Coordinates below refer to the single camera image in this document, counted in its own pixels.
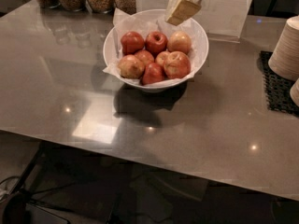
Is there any large red apple front right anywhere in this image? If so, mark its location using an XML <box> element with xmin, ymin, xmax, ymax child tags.
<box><xmin>164</xmin><ymin>51</ymin><xmax>191</xmax><ymax>79</ymax></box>

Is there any small red apple centre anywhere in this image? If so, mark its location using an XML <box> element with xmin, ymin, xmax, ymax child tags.
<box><xmin>135</xmin><ymin>49</ymin><xmax>154</xmax><ymax>65</ymax></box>

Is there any black cable on floor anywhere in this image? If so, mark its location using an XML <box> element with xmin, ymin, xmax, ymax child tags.
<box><xmin>0</xmin><ymin>175</ymin><xmax>76</xmax><ymax>217</ymax></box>

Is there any red apple back middle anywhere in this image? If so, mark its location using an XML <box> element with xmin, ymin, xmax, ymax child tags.
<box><xmin>145</xmin><ymin>31</ymin><xmax>168</xmax><ymax>56</ymax></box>

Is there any red apple back left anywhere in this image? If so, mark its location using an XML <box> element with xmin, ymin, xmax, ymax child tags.
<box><xmin>121</xmin><ymin>31</ymin><xmax>145</xmax><ymax>55</ymax></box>

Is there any stack of paper cups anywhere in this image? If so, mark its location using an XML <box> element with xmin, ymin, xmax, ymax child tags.
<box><xmin>268</xmin><ymin>16</ymin><xmax>299</xmax><ymax>81</ymax></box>
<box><xmin>290</xmin><ymin>78</ymin><xmax>299</xmax><ymax>106</ymax></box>

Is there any white bowl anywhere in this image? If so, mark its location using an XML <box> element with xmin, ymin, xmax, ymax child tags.
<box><xmin>103</xmin><ymin>9</ymin><xmax>208</xmax><ymax>92</ymax></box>

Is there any white paper bowl liner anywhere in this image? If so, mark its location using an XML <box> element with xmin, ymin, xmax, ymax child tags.
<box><xmin>103</xmin><ymin>9</ymin><xmax>209</xmax><ymax>92</ymax></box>

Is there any dark round object on floor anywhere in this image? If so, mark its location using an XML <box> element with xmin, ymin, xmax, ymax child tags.
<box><xmin>0</xmin><ymin>192</ymin><xmax>26</xmax><ymax>224</ymax></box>

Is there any small orange apple centre right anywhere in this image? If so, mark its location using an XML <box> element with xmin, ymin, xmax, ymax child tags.
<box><xmin>155</xmin><ymin>50</ymin><xmax>170</xmax><ymax>66</ymax></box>

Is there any red apple front middle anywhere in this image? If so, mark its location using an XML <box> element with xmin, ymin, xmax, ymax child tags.
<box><xmin>142</xmin><ymin>63</ymin><xmax>165</xmax><ymax>85</ymax></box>

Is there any clear acrylic sign holder right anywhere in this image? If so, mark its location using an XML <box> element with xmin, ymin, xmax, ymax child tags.
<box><xmin>193</xmin><ymin>0</ymin><xmax>252</xmax><ymax>43</ymax></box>

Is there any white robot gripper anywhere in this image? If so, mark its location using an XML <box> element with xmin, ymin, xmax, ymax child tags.
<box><xmin>165</xmin><ymin>0</ymin><xmax>202</xmax><ymax>26</ymax></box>

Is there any yellow-red apple back right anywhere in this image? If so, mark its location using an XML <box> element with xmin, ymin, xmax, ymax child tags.
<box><xmin>167</xmin><ymin>31</ymin><xmax>192</xmax><ymax>54</ymax></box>

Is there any black rubber mat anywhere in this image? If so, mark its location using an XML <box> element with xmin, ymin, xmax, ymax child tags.
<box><xmin>259</xmin><ymin>50</ymin><xmax>299</xmax><ymax>117</ymax></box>

